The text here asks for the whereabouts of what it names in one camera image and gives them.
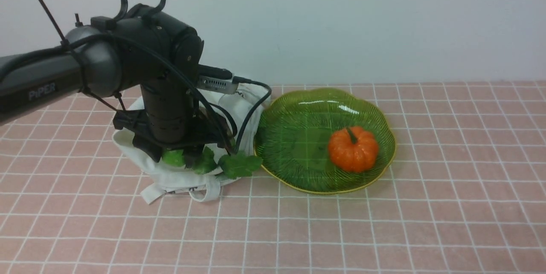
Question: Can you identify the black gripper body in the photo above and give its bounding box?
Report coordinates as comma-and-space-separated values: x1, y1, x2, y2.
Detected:
113, 109, 233, 163

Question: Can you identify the green toy cucumber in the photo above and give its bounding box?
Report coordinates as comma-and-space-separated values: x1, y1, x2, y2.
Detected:
162, 149, 186, 167

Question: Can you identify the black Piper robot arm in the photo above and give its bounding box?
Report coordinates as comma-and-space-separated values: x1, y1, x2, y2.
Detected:
0, 4, 232, 163

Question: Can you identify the white cloth tote bag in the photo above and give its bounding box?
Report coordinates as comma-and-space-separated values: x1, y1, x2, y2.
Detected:
112, 83, 271, 204

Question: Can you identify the green leaf-shaped glass plate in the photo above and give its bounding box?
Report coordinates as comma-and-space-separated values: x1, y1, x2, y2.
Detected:
254, 87, 397, 195

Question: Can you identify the orange toy pumpkin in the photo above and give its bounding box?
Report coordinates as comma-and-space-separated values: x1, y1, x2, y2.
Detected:
328, 126, 380, 173

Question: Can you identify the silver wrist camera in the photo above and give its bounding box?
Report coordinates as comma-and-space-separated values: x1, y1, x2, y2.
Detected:
196, 64, 239, 95

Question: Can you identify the black camera cable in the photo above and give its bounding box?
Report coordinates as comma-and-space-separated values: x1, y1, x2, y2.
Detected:
232, 77, 273, 155

